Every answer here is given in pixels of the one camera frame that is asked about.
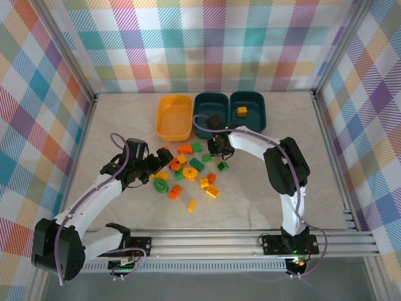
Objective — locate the aluminium mounting rail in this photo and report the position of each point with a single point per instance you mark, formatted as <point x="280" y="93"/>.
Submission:
<point x="203" y="244"/>

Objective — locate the yellow round lego piece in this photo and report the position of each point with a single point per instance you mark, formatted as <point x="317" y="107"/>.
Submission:
<point x="163" y="176"/>

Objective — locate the small orange curved lego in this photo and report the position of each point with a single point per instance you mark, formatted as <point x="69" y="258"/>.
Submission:
<point x="212" y="178"/>

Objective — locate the yellow rectangular lego brick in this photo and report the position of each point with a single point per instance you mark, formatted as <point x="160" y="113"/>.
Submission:
<point x="213" y="191"/>

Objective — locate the orange arch lego brick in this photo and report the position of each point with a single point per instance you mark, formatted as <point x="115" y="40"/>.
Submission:
<point x="172" y="163"/>

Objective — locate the aluminium frame post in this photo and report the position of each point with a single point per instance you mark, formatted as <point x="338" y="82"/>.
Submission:
<point x="67" y="53"/>
<point x="343" y="47"/>

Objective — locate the yellow square lego brick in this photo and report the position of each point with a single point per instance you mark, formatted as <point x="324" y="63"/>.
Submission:
<point x="182" y="159"/>
<point x="242" y="112"/>

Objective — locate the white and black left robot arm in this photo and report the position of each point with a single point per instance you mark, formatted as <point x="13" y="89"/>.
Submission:
<point x="94" y="194"/>

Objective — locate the green square lego brick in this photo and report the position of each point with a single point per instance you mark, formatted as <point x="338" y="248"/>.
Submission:
<point x="206" y="157"/>
<point x="196" y="146"/>

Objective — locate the dark green lego brick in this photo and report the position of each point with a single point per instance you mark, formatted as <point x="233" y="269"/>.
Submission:
<point x="222" y="165"/>

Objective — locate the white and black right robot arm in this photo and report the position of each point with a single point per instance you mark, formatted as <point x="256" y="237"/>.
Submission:
<point x="250" y="141"/>

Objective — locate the small yellow lego brick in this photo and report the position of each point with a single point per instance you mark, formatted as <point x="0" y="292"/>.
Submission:
<point x="204" y="183"/>

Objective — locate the yellow slim lego brick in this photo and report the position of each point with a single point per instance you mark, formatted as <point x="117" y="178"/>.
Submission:
<point x="191" y="205"/>

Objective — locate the orange sloped lego brick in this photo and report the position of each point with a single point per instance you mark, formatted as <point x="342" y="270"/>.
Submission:
<point x="185" y="149"/>

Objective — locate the yellow plastic container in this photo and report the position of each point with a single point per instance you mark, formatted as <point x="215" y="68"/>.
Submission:
<point x="173" y="125"/>

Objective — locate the small green lego brick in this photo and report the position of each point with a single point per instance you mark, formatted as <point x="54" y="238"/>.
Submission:
<point x="178" y="175"/>

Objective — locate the orange rectangular lego brick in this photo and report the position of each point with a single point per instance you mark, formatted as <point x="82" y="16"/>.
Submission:
<point x="175" y="192"/>

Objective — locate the aluminium frame leg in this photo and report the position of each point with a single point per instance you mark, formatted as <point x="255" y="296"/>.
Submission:
<point x="39" y="288"/>
<point x="377" y="282"/>

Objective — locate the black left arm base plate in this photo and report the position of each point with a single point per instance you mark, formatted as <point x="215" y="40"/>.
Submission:
<point x="142" y="243"/>

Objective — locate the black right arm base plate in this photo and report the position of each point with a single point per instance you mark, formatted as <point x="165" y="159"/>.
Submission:
<point x="272" y="244"/>

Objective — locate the teal plastic container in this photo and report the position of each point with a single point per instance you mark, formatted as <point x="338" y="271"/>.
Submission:
<point x="210" y="105"/>
<point x="255" y="109"/>

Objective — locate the orange right controller board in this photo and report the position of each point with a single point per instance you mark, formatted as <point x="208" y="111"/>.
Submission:
<point x="299" y="264"/>

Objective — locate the plaid cloth panel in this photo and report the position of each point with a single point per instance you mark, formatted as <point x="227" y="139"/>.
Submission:
<point x="376" y="125"/>
<point x="25" y="125"/>
<point x="200" y="37"/>

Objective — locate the aluminium side rail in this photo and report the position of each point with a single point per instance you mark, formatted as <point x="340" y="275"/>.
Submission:
<point x="333" y="156"/>
<point x="80" y="147"/>

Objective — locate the green left controller board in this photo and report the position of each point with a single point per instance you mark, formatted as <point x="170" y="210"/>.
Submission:
<point x="123" y="268"/>

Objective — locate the long green lego brick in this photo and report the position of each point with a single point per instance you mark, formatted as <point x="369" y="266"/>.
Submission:
<point x="196" y="164"/>

